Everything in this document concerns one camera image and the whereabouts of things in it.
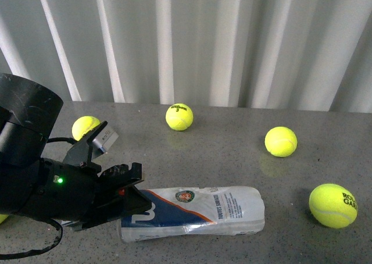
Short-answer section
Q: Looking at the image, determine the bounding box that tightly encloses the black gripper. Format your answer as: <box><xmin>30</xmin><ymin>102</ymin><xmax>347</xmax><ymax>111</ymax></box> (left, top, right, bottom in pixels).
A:
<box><xmin>37</xmin><ymin>159</ymin><xmax>152</xmax><ymax>231</ymax></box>

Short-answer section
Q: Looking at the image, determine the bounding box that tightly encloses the clear plastic tennis ball can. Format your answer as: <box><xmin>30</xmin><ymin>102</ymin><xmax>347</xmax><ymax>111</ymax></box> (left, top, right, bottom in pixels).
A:
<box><xmin>117</xmin><ymin>186</ymin><xmax>265</xmax><ymax>242</ymax></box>

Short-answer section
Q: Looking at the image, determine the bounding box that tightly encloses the far left tennis ball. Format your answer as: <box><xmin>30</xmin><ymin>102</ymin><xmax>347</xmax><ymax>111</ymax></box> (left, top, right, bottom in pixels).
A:
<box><xmin>71</xmin><ymin>116</ymin><xmax>101</xmax><ymax>141</ymax></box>

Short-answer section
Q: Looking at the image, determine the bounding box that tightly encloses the Wilson 3 tennis ball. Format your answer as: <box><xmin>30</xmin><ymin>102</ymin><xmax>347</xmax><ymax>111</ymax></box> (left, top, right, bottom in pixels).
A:
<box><xmin>165</xmin><ymin>103</ymin><xmax>194</xmax><ymax>131</ymax></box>

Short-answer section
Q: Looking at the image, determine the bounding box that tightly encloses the near left edge tennis ball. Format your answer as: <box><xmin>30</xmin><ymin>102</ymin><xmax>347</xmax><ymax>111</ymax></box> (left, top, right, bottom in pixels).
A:
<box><xmin>0</xmin><ymin>214</ymin><xmax>9</xmax><ymax>224</ymax></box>

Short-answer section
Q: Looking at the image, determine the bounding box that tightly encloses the far right tennis ball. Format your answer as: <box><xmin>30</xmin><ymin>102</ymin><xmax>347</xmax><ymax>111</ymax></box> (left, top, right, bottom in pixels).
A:
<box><xmin>264</xmin><ymin>126</ymin><xmax>298</xmax><ymax>158</ymax></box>

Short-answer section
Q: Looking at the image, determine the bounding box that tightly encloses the Roland Garros tennis ball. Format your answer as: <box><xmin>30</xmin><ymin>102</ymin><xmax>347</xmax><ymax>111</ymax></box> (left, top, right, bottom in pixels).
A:
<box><xmin>309</xmin><ymin>183</ymin><xmax>358</xmax><ymax>229</ymax></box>

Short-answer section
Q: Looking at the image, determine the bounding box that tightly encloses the white pleated curtain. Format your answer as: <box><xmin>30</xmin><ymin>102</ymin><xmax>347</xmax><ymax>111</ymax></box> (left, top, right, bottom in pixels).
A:
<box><xmin>1</xmin><ymin>0</ymin><xmax>371</xmax><ymax>112</ymax></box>

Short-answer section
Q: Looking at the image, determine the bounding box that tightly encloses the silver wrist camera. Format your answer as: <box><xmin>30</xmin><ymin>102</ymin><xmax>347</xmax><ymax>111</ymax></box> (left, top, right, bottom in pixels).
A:
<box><xmin>92</xmin><ymin>124</ymin><xmax>119</xmax><ymax>154</ymax></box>

